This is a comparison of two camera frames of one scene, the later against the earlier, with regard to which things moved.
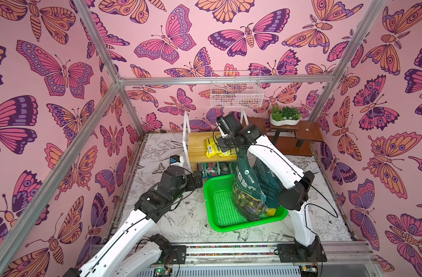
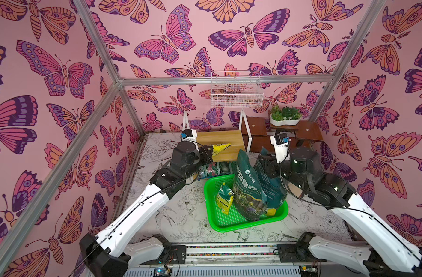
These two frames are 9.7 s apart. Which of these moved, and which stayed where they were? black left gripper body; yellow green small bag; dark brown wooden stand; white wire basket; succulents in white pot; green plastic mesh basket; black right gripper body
Moved: black left gripper body; black right gripper body; yellow green small bag
Stayed: succulents in white pot; white wire basket; dark brown wooden stand; green plastic mesh basket
